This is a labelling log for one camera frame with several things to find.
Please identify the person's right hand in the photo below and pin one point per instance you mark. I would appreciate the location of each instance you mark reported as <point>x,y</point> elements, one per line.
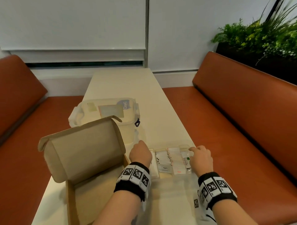
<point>201,160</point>

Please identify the person's left hand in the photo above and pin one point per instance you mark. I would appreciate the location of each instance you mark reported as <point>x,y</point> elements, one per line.
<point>140,154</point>

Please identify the white sachet packets pile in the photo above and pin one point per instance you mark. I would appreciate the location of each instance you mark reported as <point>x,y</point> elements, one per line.
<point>186,161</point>

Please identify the clear compartment tray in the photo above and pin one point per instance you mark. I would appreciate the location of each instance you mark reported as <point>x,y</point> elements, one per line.
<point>171,185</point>

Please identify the brown cardboard box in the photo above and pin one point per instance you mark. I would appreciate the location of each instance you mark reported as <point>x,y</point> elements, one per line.
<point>81,150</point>

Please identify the person's left forearm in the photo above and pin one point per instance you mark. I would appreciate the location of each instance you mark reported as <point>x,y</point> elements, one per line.
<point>116,208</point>

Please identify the person's right forearm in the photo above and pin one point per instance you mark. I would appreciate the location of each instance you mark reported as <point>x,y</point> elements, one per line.
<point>234,213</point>

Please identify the clear lidded plastic container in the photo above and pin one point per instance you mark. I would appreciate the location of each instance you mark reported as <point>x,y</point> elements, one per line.
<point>106,111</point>

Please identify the black planter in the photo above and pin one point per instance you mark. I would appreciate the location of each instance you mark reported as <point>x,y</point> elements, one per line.
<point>248,60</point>

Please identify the green leafy plant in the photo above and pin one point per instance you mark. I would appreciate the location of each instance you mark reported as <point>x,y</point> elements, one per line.
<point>255,34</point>

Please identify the white roller blind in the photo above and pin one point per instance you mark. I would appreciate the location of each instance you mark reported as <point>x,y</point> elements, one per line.
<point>69,23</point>

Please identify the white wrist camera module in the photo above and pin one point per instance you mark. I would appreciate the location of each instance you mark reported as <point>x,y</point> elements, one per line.
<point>201,208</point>

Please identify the grey window frame post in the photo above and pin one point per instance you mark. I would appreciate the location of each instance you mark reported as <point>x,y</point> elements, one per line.
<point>146,27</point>

